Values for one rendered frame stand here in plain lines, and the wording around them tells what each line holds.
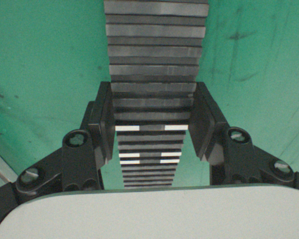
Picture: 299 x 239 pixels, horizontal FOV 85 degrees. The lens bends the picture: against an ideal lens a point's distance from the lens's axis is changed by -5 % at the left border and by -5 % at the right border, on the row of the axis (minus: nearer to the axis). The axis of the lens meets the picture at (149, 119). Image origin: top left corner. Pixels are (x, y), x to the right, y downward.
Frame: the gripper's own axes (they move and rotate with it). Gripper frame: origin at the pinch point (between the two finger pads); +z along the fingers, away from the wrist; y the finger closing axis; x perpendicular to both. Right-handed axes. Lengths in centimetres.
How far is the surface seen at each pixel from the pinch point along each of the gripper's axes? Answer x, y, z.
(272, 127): -5.2, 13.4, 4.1
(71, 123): -4.3, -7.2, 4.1
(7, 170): -11.5, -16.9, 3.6
